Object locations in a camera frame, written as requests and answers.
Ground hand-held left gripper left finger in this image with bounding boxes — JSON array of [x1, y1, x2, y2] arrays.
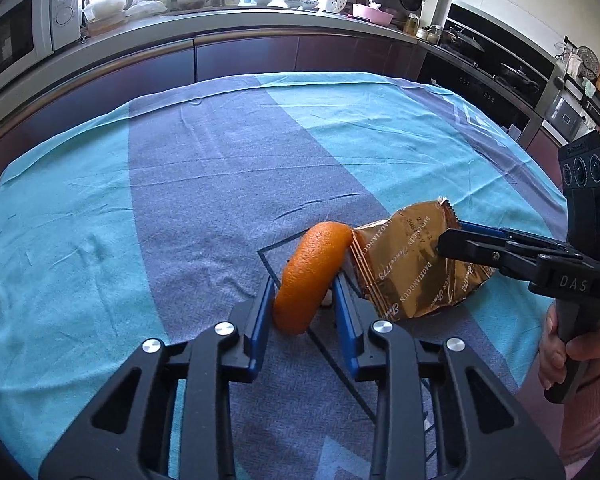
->
[[39, 276, 277, 480]]

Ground black cooking pot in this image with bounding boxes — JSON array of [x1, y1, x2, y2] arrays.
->
[[441, 26, 485, 55]]

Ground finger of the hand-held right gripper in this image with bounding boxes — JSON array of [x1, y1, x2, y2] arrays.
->
[[459, 220, 583, 260], [436, 229, 548, 282]]

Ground black built-in stove unit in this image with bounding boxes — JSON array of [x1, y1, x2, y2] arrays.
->
[[422, 0, 557, 133]]

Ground gold snack wrapper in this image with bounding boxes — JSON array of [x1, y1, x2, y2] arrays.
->
[[347, 197, 497, 322]]

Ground metal box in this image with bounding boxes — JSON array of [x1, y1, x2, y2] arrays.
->
[[544, 94, 590, 142]]

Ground person's right hand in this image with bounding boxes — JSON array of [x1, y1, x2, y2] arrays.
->
[[536, 305, 600, 392]]

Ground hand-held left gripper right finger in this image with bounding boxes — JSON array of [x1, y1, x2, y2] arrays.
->
[[331, 276, 567, 480]]

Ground orange peel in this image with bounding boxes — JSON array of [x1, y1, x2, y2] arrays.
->
[[272, 220, 354, 337]]

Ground black wok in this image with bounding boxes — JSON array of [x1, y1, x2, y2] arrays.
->
[[494, 61, 542, 87]]

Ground white microwave oven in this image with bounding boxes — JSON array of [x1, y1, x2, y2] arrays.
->
[[0, 0, 89, 95]]

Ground pink bowl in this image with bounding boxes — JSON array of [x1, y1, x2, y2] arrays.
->
[[351, 3, 396, 27]]

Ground teal and grey tablecloth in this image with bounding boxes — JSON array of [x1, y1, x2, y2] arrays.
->
[[0, 72, 570, 480]]

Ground wall rack with kitchenware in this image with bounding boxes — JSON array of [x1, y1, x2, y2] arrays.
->
[[554, 35, 600, 137]]

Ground kitchen counter with dark cabinets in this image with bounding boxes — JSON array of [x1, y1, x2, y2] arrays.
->
[[0, 5, 433, 161]]

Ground person's right forearm pink sleeve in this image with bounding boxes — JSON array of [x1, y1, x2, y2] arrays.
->
[[517, 360, 600, 480]]

